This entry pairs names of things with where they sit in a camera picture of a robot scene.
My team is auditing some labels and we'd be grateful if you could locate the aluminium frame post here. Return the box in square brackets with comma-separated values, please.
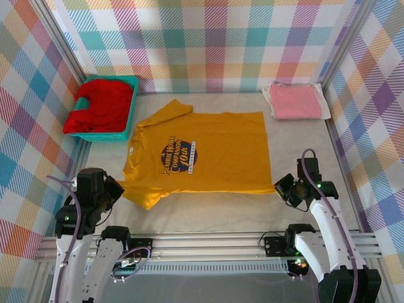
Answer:
[318, 0, 378, 86]
[31, 0, 88, 85]

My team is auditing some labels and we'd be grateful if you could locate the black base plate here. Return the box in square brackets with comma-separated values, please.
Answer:
[263, 235, 297, 257]
[126, 238, 154, 260]

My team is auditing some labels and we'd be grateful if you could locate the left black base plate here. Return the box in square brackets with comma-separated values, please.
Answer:
[126, 238, 154, 260]

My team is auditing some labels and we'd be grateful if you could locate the electronics board with wires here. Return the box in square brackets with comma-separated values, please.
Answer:
[288, 257, 312, 275]
[109, 258, 140, 275]

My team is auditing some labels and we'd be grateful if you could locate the yellow printed t-shirt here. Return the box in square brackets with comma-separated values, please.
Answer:
[121, 98, 275, 211]

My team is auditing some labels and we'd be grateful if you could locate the teal plastic basket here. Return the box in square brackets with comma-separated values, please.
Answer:
[64, 74, 140, 142]

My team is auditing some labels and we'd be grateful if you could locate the red t-shirt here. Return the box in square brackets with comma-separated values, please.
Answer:
[62, 78, 133, 135]

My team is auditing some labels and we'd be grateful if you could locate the aluminium side rail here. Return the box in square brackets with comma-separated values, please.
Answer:
[53, 138, 91, 237]

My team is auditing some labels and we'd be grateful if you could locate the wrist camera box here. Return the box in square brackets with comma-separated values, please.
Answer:
[71, 168, 107, 205]
[295, 157, 320, 182]

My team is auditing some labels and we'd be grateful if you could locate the white folded t-shirt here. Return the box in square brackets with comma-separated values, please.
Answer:
[261, 81, 331, 121]

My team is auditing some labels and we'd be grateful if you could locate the grey slotted cable duct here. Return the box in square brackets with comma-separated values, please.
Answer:
[50, 263, 290, 275]

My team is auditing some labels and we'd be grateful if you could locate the aluminium mounting rail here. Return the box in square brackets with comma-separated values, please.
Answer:
[33, 232, 384, 263]

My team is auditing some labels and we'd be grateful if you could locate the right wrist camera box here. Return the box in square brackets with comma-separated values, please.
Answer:
[295, 157, 320, 182]

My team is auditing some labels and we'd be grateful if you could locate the pink folded t-shirt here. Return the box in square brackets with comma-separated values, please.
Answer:
[270, 85, 323, 120]

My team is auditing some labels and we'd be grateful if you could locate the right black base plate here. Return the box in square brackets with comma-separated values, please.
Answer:
[263, 235, 297, 257]

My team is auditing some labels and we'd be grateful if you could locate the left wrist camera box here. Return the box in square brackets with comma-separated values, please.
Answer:
[71, 168, 107, 205]

